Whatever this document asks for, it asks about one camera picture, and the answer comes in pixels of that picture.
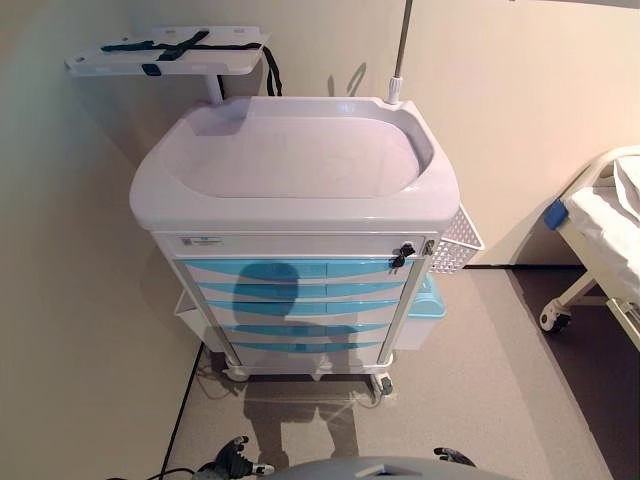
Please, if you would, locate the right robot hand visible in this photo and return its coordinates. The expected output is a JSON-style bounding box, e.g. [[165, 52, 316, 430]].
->
[[433, 446, 477, 469]]

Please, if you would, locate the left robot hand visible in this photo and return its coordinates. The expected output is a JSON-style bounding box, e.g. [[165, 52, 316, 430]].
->
[[198, 434, 277, 480]]

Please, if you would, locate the large blue-white cart drawer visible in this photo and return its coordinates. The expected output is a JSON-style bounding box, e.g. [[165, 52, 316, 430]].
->
[[172, 258, 419, 285]]

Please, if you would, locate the grey robot torso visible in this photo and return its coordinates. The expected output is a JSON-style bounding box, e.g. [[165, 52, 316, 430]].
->
[[286, 455, 507, 480]]

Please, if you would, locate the white cart caster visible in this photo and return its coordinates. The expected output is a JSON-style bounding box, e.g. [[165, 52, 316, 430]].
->
[[222, 356, 250, 382]]

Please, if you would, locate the cart caster with grey brake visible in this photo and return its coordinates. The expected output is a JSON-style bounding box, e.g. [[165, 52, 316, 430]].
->
[[369, 372, 399, 400]]

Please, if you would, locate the white bin with blue lid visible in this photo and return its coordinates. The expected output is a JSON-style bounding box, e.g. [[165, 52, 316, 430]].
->
[[399, 276, 448, 352]]

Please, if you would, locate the white side bin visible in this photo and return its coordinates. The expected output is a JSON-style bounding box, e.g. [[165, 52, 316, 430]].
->
[[172, 289, 212, 344]]

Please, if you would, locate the bed caster wheel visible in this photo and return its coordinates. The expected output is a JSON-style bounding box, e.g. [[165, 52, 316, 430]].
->
[[538, 301, 573, 336]]

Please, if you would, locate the black key bunch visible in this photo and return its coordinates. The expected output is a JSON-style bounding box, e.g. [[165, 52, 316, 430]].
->
[[389, 241, 418, 274]]

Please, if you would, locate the white perforated side basket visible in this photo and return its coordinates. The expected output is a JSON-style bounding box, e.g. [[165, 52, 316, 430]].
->
[[426, 206, 486, 277]]

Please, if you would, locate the blue bed corner bumper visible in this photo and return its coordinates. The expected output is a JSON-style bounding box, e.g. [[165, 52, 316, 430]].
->
[[542, 198, 572, 232]]

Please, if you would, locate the white bed mattress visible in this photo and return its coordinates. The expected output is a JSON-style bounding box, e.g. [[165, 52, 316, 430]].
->
[[568, 154, 640, 322]]

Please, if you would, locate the white medical cart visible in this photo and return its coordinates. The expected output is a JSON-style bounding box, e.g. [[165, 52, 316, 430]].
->
[[128, 95, 461, 397]]

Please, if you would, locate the metal IV pole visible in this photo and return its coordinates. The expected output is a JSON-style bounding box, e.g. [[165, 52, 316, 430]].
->
[[384, 0, 415, 107]]

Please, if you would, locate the white raised shelf platform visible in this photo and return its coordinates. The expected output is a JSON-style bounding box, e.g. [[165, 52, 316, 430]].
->
[[63, 26, 274, 107]]

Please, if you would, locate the white floor cable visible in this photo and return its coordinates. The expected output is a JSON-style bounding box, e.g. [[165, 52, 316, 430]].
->
[[193, 366, 237, 400]]

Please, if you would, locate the white hospital bed frame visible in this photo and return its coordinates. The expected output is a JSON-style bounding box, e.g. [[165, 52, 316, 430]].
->
[[514, 144, 640, 362]]

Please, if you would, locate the black shelf strap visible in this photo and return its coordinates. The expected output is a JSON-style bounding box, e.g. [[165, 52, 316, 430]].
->
[[100, 30, 284, 98]]

